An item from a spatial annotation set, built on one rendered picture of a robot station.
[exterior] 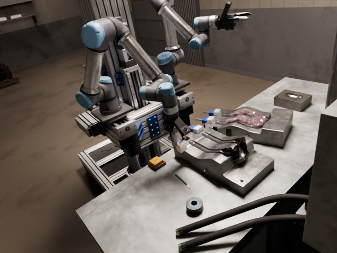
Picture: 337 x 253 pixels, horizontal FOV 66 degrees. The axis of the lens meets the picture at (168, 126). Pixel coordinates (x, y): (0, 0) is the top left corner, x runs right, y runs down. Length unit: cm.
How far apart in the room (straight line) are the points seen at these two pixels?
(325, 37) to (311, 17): 32
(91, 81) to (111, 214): 71
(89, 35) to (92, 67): 19
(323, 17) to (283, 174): 279
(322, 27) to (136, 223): 336
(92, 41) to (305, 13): 316
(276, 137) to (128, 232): 94
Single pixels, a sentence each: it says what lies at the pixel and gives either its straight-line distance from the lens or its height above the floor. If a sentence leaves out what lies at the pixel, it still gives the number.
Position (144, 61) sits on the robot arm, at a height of 138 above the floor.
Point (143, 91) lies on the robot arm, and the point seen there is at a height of 127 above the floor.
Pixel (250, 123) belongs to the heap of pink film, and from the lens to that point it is 164.
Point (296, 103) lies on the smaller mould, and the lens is 196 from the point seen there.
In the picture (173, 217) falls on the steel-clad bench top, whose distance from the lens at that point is 125.
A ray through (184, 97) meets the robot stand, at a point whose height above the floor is 99.
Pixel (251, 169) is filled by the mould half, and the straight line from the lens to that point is 136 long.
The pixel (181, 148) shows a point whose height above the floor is 93.
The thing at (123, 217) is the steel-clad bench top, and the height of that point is 80.
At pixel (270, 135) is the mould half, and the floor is 87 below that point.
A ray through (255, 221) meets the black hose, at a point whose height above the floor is 88.
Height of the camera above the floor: 175
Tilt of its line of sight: 30 degrees down
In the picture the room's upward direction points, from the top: 11 degrees counter-clockwise
